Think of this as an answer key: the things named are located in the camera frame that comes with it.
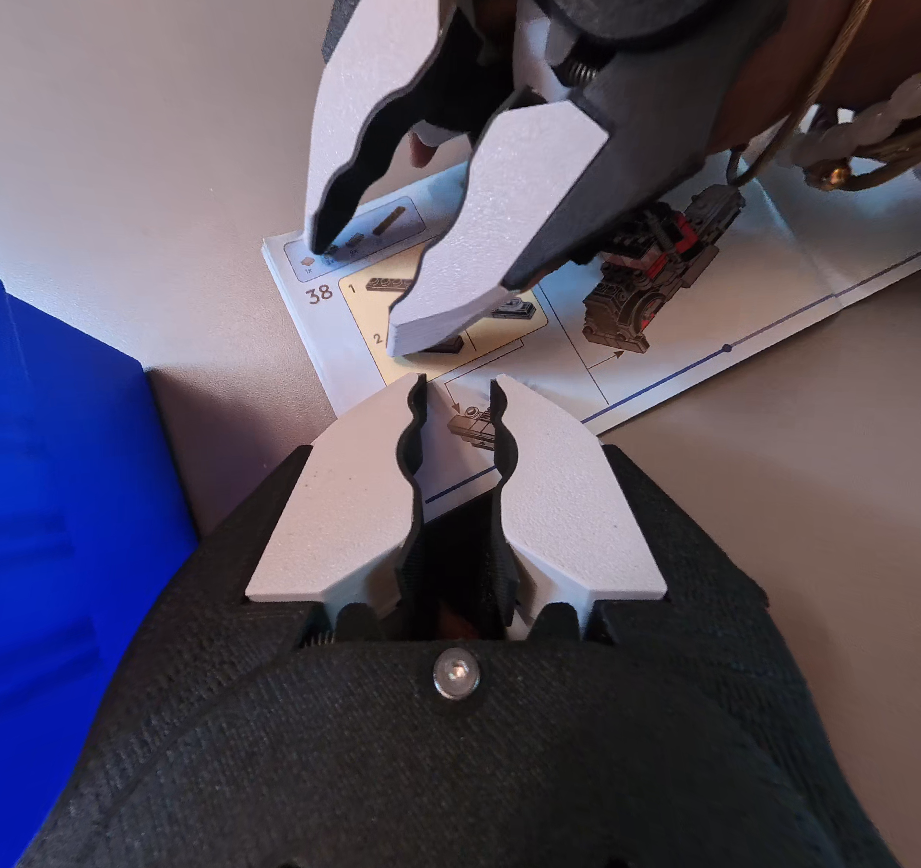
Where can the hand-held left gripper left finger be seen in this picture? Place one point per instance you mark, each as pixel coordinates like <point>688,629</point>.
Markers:
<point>338,523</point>

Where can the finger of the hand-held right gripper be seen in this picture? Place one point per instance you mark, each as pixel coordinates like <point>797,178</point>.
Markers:
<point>367,91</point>
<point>518,199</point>

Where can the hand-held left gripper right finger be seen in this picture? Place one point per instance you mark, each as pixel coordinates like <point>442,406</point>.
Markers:
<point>575,523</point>

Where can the blue plastic bin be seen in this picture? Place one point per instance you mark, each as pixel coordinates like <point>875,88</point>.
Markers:
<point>72,523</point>

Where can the open lego instruction booklet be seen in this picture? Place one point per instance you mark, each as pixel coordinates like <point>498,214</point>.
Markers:
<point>647,321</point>

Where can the person's left hand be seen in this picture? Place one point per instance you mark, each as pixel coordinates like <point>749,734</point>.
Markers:
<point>453,623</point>

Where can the person's right hand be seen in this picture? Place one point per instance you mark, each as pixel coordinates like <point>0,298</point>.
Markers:
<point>791,77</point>

